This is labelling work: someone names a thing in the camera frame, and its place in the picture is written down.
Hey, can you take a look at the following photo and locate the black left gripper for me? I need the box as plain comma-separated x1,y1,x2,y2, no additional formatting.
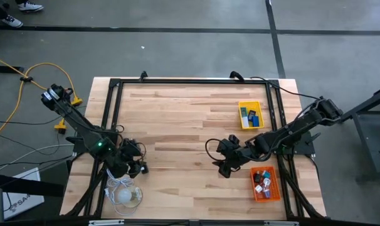
113,155,147,179

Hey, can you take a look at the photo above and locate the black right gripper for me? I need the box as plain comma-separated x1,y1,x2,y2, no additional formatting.
211,134,251,179

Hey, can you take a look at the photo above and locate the clear round dish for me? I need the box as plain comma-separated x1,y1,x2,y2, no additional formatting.
113,185,144,208

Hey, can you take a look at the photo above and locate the orange plastic basket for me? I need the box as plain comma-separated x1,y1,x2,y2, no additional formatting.
250,166,282,203

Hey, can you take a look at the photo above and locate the yellow plastic basket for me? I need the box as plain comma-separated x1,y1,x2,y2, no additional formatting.
238,100,265,130

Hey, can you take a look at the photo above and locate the yellow power plug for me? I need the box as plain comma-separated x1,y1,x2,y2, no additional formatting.
53,118,68,135

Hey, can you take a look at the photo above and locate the black clamp lever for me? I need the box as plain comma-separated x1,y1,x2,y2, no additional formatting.
305,132,322,146

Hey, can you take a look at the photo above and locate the black floor beam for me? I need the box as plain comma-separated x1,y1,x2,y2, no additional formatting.
0,172,65,198

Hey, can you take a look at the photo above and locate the white printed box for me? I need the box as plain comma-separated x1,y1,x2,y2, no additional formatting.
1,166,46,221

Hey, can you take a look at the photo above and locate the black metal bench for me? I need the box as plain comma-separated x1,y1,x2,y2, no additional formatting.
334,85,380,185

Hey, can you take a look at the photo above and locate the black floor bar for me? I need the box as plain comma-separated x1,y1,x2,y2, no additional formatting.
0,65,25,74

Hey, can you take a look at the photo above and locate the person's shoe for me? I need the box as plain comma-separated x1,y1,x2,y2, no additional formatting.
1,14,24,29
18,0,45,13

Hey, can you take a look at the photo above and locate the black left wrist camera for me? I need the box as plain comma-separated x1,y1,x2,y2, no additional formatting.
120,137,146,161

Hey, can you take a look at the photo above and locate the white light bulb with cord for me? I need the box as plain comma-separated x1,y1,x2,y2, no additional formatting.
103,167,138,216

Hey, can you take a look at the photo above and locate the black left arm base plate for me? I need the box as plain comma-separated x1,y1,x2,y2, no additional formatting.
71,136,118,154

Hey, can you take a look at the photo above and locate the silver bracket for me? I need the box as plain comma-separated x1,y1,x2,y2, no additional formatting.
88,219,125,226
263,220,300,226

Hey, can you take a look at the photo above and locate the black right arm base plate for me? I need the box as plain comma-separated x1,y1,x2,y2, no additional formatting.
269,129,316,156

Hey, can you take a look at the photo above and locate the white floor cable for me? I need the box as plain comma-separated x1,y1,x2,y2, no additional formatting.
0,143,75,174

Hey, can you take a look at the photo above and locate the yellow extension cable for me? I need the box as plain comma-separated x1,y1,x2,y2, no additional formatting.
0,53,84,144

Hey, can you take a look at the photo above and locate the black aluminium table frame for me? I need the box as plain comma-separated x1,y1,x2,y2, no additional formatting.
60,77,327,220

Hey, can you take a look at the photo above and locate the thick black cable loop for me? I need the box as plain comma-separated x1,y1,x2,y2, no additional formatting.
229,70,246,83

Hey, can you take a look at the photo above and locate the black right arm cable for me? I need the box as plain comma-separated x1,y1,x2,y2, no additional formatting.
249,76,322,101

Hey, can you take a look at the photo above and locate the black floor cable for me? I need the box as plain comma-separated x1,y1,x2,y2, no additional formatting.
0,116,64,125
0,131,63,156

